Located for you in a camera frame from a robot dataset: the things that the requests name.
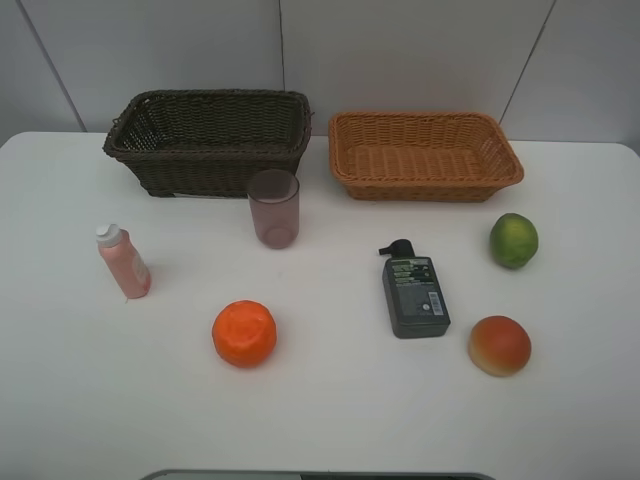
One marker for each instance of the translucent purple plastic cup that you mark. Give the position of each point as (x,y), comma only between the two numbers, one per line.
(274,203)

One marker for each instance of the dark green pump bottle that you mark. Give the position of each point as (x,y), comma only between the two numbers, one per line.
(413,293)

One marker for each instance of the green lime fruit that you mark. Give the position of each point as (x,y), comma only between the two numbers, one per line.
(513,241)

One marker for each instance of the pink bottle white cap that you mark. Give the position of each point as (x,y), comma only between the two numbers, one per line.
(123,260)

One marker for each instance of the red yellow peach fruit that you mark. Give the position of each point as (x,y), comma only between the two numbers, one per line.
(499,346)

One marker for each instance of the orange wicker basket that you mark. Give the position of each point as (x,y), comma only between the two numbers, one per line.
(421,156)

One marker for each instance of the orange tangerine fruit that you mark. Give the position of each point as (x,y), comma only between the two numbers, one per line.
(244,334)

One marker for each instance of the dark brown wicker basket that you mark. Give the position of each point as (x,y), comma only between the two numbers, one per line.
(209,143)

